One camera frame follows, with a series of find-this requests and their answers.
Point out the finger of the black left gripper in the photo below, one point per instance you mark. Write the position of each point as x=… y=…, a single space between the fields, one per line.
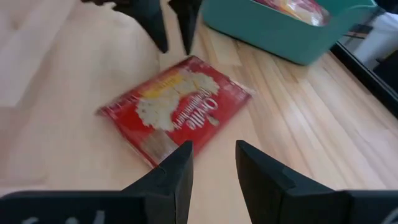
x=149 y=21
x=186 y=21

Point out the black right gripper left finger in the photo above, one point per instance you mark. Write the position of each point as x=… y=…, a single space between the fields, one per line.
x=171 y=193

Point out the teal plastic basket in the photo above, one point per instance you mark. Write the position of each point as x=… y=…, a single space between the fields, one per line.
x=273 y=34

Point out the red Orville popcorn bag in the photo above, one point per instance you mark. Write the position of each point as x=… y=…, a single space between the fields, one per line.
x=186 y=102
x=298 y=11

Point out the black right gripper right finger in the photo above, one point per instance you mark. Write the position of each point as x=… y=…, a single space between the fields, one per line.
x=267 y=193

